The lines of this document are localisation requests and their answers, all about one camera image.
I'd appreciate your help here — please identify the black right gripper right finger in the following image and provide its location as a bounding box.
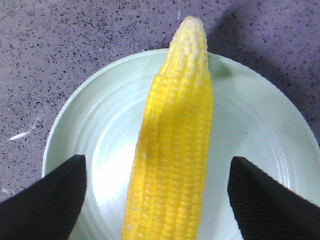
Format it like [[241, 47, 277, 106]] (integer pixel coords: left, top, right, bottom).
[[227, 156, 320, 240]]

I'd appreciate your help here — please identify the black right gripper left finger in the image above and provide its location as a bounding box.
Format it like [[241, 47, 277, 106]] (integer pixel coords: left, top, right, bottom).
[[0, 155, 87, 240]]

